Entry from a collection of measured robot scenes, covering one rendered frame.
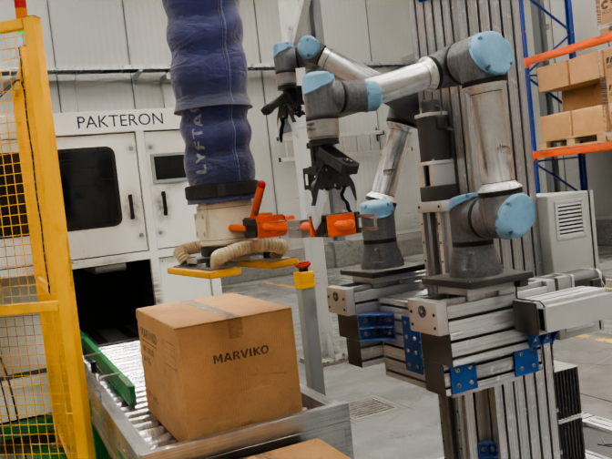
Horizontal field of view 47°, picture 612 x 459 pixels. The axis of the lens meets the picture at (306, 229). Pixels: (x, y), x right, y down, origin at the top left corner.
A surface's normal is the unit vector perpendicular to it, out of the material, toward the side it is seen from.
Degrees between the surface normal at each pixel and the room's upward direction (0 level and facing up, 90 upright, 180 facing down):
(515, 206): 98
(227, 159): 77
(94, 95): 90
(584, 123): 90
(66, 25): 90
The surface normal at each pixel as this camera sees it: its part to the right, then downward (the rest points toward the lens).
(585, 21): -0.89, 0.12
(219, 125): 0.11, -0.33
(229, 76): 0.62, 0.13
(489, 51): 0.41, -0.13
